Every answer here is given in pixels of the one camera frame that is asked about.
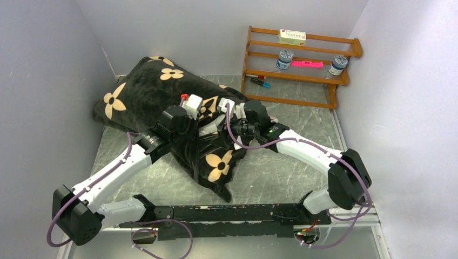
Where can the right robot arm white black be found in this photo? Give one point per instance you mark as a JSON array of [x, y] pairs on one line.
[[348, 180]]

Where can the black pillowcase with beige flowers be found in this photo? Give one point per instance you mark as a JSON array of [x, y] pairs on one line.
[[155, 83]]

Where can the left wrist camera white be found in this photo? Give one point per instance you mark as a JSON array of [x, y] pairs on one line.
[[192, 106]]

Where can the blue white jar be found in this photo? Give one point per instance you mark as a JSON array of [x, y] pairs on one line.
[[284, 60], [338, 64]]

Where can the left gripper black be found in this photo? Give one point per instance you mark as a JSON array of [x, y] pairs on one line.
[[193, 125]]

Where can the wooden shelf rack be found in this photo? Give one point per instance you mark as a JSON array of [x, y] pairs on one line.
[[262, 52]]

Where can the right blue white jar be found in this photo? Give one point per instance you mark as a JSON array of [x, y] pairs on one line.
[[338, 64]]

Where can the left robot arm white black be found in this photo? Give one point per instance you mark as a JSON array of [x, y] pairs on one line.
[[81, 212]]

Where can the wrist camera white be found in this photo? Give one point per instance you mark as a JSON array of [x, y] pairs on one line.
[[192, 106], [226, 106]]

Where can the red white marker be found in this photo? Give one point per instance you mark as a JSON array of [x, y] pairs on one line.
[[255, 76]]

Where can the black blue marker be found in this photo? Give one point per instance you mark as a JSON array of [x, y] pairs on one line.
[[260, 82]]

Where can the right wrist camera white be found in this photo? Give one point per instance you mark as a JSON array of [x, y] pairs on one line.
[[226, 106]]

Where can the pink highlighter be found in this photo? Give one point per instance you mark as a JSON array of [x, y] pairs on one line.
[[307, 64]]

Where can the left blue white jar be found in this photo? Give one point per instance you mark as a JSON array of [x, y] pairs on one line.
[[284, 60]]

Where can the white pillow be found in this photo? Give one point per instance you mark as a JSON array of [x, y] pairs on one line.
[[219, 130]]

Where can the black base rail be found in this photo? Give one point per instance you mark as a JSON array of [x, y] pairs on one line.
[[279, 220]]

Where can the white green box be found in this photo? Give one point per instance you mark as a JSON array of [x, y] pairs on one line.
[[290, 37]]

